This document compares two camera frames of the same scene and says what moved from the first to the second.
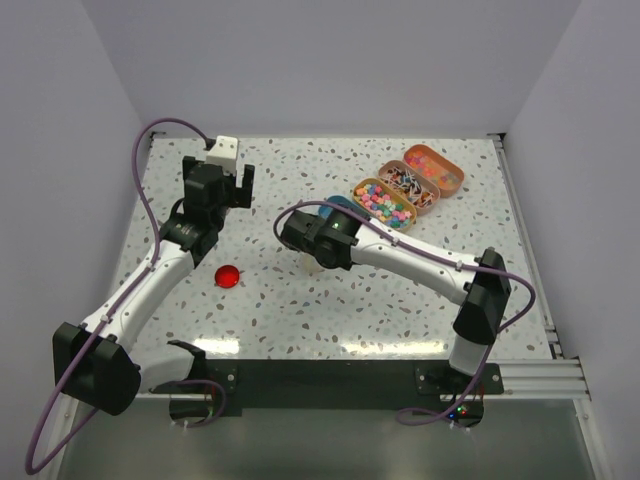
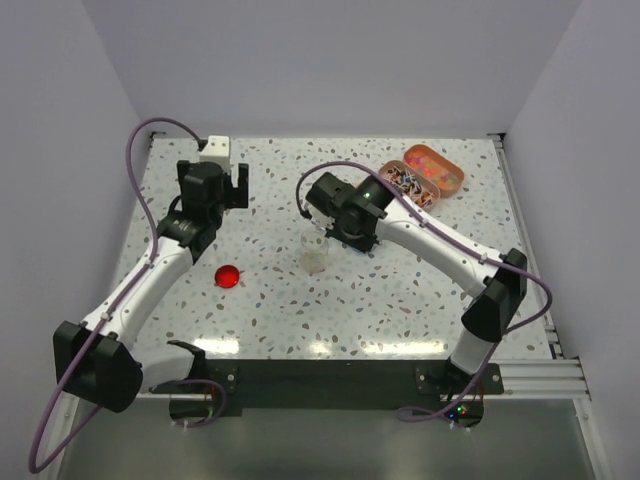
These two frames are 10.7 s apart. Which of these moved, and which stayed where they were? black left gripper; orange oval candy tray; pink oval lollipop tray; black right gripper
Moved: black right gripper
Stayed: black left gripper; pink oval lollipop tray; orange oval candy tray
